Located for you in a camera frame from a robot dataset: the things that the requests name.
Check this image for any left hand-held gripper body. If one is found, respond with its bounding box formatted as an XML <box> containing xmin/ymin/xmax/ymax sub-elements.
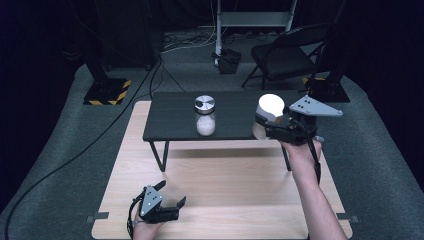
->
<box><xmin>132</xmin><ymin>185</ymin><xmax>181</xmax><ymax>225</ymax></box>

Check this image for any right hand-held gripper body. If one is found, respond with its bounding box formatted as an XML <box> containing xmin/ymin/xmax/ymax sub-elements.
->
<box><xmin>281</xmin><ymin>94</ymin><xmax>344</xmax><ymax>146</ymax></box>

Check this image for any black metal shelf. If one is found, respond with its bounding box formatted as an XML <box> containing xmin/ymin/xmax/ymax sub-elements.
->
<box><xmin>142</xmin><ymin>90</ymin><xmax>294</xmax><ymax>173</ymax></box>

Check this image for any person's left hand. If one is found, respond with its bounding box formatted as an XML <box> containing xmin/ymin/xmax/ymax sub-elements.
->
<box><xmin>132</xmin><ymin>218</ymin><xmax>164</xmax><ymax>240</ymax></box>

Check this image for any person's right hand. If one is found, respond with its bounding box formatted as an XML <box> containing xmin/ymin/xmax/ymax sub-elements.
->
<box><xmin>280</xmin><ymin>135</ymin><xmax>325</xmax><ymax>176</ymax></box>

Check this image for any black stand with striped base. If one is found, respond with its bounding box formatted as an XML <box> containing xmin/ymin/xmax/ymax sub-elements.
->
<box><xmin>79</xmin><ymin>49</ymin><xmax>133</xmax><ymax>107</ymax></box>
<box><xmin>302</xmin><ymin>0</ymin><xmax>351</xmax><ymax>104</ymax></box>

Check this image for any grey tape strip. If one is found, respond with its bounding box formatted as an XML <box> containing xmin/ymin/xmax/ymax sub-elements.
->
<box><xmin>335</xmin><ymin>212</ymin><xmax>361</xmax><ymax>224</ymax></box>
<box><xmin>85</xmin><ymin>211</ymin><xmax>110</xmax><ymax>224</ymax></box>

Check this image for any black folding chair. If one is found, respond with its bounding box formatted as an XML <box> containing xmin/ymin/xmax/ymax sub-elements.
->
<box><xmin>241</xmin><ymin>22</ymin><xmax>334</xmax><ymax>92</ymax></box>

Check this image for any glass jar with silver lid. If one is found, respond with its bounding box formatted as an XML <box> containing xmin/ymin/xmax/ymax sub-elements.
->
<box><xmin>194</xmin><ymin>94</ymin><xmax>217</xmax><ymax>137</ymax></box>

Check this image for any black bag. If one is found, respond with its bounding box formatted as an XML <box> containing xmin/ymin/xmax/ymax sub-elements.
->
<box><xmin>217</xmin><ymin>48</ymin><xmax>242</xmax><ymax>75</ymax></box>

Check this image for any white metal stand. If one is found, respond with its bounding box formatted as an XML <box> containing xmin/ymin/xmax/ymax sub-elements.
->
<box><xmin>213</xmin><ymin>0</ymin><xmax>298</xmax><ymax>66</ymax></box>

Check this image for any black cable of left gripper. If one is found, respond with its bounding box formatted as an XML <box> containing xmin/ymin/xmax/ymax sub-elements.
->
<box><xmin>125</xmin><ymin>195</ymin><xmax>145</xmax><ymax>240</ymax></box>

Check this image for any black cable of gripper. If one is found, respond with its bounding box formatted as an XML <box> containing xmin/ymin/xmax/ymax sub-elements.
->
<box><xmin>125</xmin><ymin>195</ymin><xmax>145</xmax><ymax>240</ymax></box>
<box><xmin>305</xmin><ymin>136</ymin><xmax>323</xmax><ymax>185</ymax></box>

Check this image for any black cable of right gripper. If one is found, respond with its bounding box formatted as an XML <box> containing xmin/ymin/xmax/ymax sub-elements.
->
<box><xmin>305</xmin><ymin>136</ymin><xmax>323</xmax><ymax>185</ymax></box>

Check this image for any long black floor cable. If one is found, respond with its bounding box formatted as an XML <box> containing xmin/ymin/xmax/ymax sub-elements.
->
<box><xmin>3</xmin><ymin>59</ymin><xmax>164</xmax><ymax>240</ymax></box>

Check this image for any bundle of floor cables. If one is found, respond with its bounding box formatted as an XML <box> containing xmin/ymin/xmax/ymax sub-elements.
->
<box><xmin>161</xmin><ymin>28</ymin><xmax>219</xmax><ymax>55</ymax></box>

